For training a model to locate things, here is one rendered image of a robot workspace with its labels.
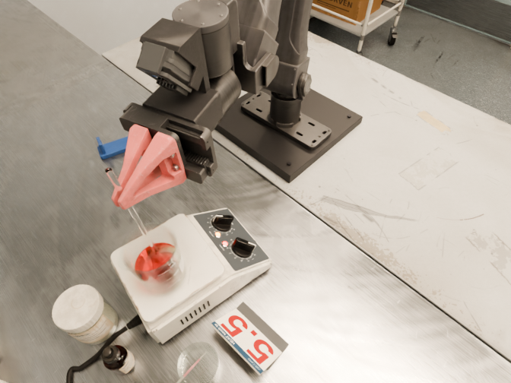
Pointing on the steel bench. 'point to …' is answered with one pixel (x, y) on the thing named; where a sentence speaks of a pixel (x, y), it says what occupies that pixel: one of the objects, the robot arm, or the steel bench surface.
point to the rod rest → (112, 147)
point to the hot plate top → (204, 269)
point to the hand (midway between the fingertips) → (122, 197)
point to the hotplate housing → (172, 324)
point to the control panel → (230, 240)
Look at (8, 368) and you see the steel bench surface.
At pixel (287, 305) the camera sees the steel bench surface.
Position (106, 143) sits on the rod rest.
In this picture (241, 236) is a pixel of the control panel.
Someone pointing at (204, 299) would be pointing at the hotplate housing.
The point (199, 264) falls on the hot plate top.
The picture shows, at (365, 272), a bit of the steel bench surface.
